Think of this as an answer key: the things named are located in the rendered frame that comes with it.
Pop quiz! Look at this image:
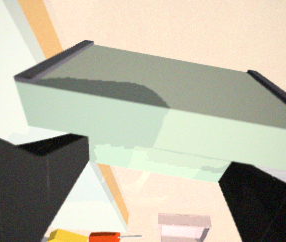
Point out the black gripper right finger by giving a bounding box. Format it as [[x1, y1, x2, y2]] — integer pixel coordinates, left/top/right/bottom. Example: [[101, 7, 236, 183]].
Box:
[[218, 161, 286, 242]]

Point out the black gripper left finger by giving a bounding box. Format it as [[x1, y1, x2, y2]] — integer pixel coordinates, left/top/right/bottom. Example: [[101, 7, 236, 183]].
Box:
[[0, 133, 90, 242]]

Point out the orange-handled awl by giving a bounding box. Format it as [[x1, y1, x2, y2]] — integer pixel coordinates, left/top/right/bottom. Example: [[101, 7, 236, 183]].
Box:
[[89, 231, 144, 242]]

